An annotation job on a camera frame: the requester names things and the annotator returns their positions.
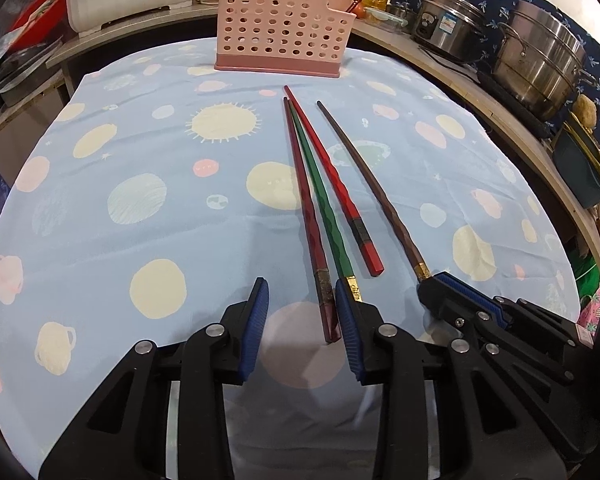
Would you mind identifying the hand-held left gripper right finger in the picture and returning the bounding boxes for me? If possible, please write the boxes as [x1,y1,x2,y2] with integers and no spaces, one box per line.
[334,280,588,480]

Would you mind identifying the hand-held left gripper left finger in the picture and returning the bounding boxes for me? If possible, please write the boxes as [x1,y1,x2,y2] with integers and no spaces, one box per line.
[37,276,272,480]

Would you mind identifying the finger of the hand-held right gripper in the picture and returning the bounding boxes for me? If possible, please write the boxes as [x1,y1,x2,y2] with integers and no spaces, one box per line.
[431,270,519,329]
[416,281,502,357]

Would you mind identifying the dark red chopstick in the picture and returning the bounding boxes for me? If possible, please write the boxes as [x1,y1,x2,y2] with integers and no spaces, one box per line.
[282,97,342,345]

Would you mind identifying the green chopstick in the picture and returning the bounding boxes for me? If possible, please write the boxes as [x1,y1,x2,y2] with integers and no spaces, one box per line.
[287,101,365,306]

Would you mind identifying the brown chopstick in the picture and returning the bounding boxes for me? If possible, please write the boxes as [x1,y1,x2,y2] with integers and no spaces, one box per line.
[316,100,433,283]

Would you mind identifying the pink perforated utensil holder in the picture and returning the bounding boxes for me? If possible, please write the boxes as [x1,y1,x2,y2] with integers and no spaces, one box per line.
[214,0,357,79]

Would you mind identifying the pink pineapple cloth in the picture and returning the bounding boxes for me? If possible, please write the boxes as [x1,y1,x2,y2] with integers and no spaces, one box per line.
[577,280,600,346]

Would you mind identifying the green bag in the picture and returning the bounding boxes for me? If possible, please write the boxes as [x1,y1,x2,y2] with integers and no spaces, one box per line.
[570,255,600,301]

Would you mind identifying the wooden counter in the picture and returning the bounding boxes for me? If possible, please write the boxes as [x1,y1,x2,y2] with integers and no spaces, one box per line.
[347,15,600,271]

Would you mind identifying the black induction cooktop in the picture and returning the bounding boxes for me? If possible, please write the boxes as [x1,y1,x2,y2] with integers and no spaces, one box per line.
[475,70,553,141]

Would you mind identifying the blue printed tablecloth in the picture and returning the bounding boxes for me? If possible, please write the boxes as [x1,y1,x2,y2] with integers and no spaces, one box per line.
[0,37,581,480]

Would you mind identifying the yellow sponge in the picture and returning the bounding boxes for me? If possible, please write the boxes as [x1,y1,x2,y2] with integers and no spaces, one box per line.
[572,94,598,128]

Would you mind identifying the stainless steel steamer pot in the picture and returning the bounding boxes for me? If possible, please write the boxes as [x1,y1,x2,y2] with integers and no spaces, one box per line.
[491,0,598,121]

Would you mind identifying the silver rice cooker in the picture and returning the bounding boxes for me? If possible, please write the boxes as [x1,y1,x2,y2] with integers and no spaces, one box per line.
[412,0,486,63]

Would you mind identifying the clear food container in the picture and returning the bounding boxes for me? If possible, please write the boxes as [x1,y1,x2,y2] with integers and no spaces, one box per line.
[367,2,411,31]

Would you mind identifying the dark frying pan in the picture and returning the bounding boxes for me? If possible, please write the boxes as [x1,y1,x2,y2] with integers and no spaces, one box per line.
[0,40,63,106]

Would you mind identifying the red plastic basin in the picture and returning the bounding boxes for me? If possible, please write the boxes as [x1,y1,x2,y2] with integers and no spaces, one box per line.
[12,0,68,36]

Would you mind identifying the black power cable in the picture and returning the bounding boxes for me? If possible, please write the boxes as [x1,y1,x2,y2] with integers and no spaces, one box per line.
[417,45,481,73]

